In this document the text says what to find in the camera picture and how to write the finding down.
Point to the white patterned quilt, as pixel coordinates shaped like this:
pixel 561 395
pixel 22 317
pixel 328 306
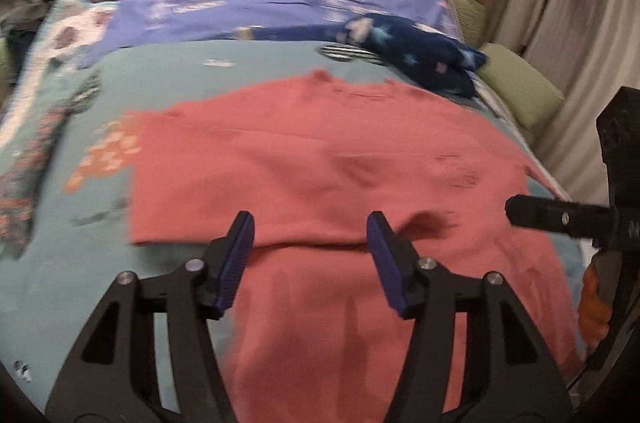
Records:
pixel 68 31

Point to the navy star fleece garment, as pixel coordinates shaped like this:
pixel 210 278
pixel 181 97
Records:
pixel 433 60

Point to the green pillow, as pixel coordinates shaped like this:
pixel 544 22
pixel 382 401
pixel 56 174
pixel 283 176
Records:
pixel 532 99
pixel 472 19

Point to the pile of grey clothes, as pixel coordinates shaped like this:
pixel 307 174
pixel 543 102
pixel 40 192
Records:
pixel 20 26

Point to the pink knit shirt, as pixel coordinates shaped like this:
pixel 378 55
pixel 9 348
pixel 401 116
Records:
pixel 311 157

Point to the green pillow far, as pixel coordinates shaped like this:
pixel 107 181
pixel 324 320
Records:
pixel 472 19

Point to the right hand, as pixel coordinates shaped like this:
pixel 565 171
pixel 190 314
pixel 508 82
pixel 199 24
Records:
pixel 593 312

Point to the teal cartoon blanket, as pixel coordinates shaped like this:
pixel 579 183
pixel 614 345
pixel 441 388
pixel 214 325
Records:
pixel 79 238

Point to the beige curtain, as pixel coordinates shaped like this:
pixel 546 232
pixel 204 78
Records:
pixel 588 49

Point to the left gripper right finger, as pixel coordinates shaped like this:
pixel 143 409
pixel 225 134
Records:
pixel 509 374

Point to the green pillow near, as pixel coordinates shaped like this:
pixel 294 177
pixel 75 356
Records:
pixel 532 99

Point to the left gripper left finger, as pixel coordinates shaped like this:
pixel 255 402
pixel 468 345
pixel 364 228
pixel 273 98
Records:
pixel 110 373

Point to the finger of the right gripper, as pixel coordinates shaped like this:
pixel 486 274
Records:
pixel 577 220

